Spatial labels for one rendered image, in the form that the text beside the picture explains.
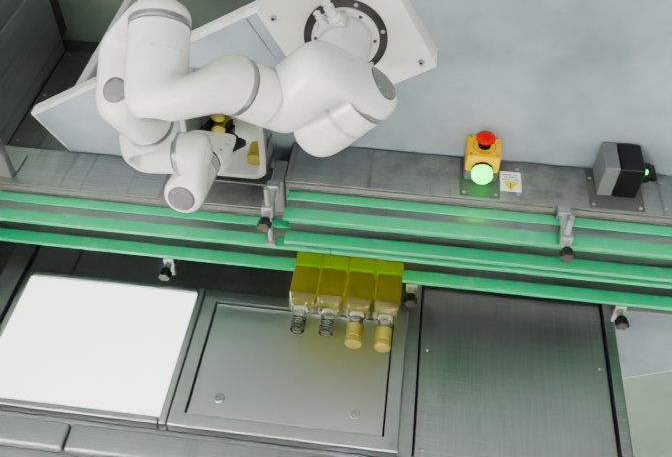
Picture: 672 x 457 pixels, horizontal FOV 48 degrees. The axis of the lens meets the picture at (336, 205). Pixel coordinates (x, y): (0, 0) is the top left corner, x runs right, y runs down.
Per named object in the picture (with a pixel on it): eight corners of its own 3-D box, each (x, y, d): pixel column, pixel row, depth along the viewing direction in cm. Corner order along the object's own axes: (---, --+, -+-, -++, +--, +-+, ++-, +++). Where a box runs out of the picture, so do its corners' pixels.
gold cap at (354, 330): (346, 330, 156) (343, 348, 153) (346, 320, 153) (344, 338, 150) (363, 332, 155) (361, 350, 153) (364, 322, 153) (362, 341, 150)
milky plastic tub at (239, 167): (199, 146, 174) (189, 173, 168) (185, 67, 157) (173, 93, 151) (273, 153, 172) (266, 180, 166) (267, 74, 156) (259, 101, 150)
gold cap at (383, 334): (387, 323, 152) (385, 341, 149) (395, 332, 154) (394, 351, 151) (372, 327, 154) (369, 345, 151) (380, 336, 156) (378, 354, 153)
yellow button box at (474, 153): (463, 155, 166) (463, 179, 161) (468, 130, 160) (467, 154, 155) (495, 158, 165) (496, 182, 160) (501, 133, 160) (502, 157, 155)
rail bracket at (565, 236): (551, 211, 157) (555, 262, 148) (559, 187, 152) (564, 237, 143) (570, 213, 157) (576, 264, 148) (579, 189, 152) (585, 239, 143)
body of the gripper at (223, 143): (175, 179, 150) (190, 152, 160) (225, 185, 150) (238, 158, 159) (173, 145, 146) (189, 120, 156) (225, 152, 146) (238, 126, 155)
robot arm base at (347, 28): (290, 10, 138) (276, 55, 127) (350, -19, 133) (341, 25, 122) (333, 76, 147) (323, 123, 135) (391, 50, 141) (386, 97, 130)
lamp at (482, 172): (469, 176, 160) (469, 186, 158) (472, 160, 157) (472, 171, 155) (491, 178, 160) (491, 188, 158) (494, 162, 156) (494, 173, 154)
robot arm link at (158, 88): (260, 34, 106) (177, -5, 95) (258, 127, 103) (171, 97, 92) (197, 61, 114) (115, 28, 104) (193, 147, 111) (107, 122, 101)
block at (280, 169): (275, 189, 172) (269, 211, 167) (273, 159, 165) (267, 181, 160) (291, 190, 172) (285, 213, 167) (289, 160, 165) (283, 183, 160)
